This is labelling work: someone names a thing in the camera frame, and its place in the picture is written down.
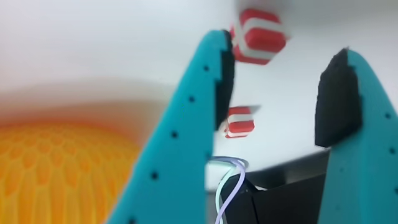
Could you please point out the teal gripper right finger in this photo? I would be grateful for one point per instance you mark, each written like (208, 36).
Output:
(367, 155)

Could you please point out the red white striped cube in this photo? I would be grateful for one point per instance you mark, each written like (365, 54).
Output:
(264, 39)
(241, 124)

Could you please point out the black case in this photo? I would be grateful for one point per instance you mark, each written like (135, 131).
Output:
(286, 202)

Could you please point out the yellow honeycomb basket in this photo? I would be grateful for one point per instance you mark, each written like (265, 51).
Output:
(46, 174)

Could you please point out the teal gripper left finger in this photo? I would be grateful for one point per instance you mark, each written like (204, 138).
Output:
(180, 140)

